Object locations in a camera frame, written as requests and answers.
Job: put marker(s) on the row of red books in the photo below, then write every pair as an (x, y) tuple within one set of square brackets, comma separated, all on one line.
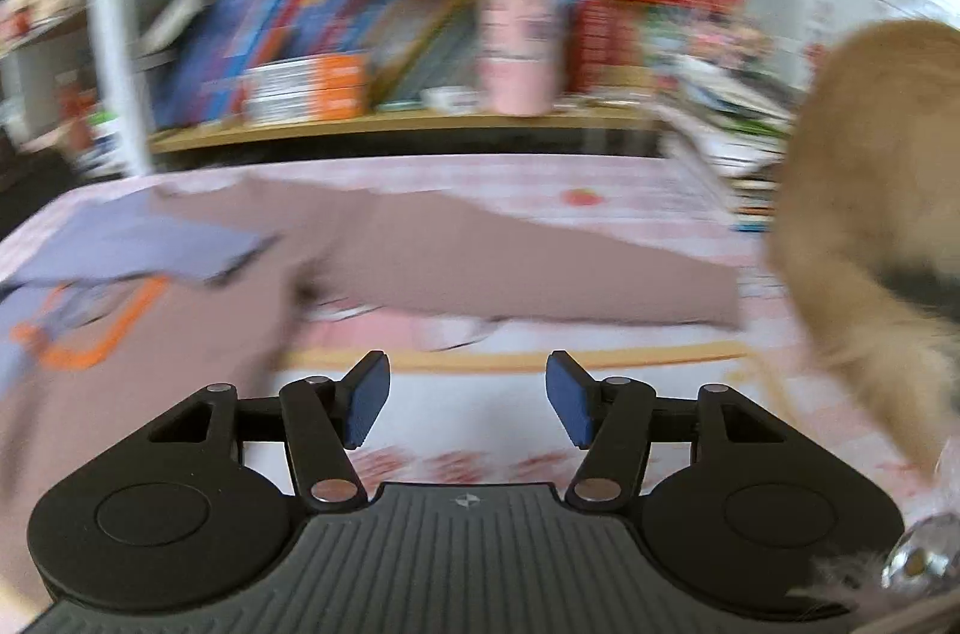
[(660, 12)]

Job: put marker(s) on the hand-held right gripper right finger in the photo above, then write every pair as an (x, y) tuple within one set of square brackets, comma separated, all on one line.
[(570, 398)]

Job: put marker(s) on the purple and brown sweater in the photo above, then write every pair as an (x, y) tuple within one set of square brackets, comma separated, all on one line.
[(465, 259)]

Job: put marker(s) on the orange cat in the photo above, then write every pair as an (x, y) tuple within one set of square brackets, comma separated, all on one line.
[(862, 191)]

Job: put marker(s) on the pink stickered tumbler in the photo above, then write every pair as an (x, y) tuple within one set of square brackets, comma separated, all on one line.
[(517, 49)]

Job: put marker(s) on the orange and white box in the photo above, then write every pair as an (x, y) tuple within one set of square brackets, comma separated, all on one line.
[(300, 108), (300, 74)]

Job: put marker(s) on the shiny ball feather toy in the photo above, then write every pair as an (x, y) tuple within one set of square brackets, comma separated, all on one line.
[(919, 559)]

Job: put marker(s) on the row of leaning colourful books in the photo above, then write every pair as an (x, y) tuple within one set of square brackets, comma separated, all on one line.
[(285, 19)]

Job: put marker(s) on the stack of magazines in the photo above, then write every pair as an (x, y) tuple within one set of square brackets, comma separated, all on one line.
[(731, 124)]

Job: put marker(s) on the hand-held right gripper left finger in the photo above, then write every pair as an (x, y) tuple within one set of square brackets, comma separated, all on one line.
[(364, 398)]

